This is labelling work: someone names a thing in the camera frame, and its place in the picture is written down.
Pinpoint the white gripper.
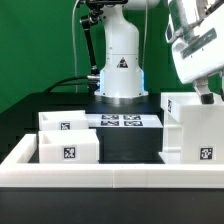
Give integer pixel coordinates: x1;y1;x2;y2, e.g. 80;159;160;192
166;0;224;104

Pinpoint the white drawer cabinet box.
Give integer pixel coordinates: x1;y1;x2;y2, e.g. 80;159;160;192
159;92;224;164

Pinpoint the white drawer tray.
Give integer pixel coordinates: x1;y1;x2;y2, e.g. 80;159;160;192
38;129;99;164
38;110;89;131

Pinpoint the white front drawer tray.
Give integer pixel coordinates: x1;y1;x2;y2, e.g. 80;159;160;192
38;129;99;164

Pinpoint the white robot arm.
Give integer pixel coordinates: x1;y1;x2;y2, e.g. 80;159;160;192
95;0;224;104

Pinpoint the white marker sheet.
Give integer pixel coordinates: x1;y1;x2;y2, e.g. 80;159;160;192
87;114;163;128

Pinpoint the black cable bundle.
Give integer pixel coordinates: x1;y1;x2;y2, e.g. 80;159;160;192
43;75;100;94

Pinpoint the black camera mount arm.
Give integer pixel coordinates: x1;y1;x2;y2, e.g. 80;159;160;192
80;0;128;90

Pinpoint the white thin cable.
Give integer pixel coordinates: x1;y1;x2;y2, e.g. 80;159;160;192
71;0;82;94

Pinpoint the white U-shaped fence frame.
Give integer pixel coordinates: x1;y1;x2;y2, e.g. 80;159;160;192
0;134;224;189

